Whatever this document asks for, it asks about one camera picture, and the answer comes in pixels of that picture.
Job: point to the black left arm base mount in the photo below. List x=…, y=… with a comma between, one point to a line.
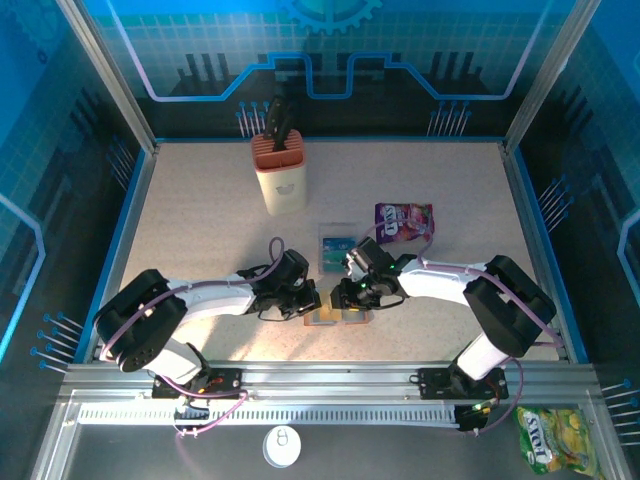
x=227, y=382

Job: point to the orange tray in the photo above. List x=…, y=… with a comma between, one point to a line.
x=360, y=317

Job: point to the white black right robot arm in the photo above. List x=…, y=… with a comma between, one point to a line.
x=440, y=280

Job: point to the blue credit card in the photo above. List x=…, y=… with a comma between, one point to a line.
x=337, y=245

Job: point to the aluminium frame rail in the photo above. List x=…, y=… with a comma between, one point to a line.
x=325, y=380

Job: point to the aluminium side rail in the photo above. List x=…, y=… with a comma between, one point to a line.
x=531, y=240
x=127, y=240

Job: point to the purple Fox's candy bag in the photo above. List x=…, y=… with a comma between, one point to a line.
x=400, y=215

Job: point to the green yellow Fox's candy bag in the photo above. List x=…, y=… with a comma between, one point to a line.
x=555, y=442

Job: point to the cream knife block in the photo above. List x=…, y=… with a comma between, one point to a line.
x=282, y=185

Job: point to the yellow credit card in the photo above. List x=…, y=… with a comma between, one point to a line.
x=331, y=314

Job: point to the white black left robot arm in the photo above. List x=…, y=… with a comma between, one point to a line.
x=215, y=297

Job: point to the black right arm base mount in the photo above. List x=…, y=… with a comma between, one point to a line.
x=435, y=382

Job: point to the aluminium frame post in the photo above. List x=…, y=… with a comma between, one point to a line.
x=546, y=80
x=114, y=80

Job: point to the clear acrylic card tray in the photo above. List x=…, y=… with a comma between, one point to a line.
x=340, y=230

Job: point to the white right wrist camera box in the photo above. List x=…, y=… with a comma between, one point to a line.
x=353, y=260

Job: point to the teal credit card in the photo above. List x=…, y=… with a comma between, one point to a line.
x=335, y=265

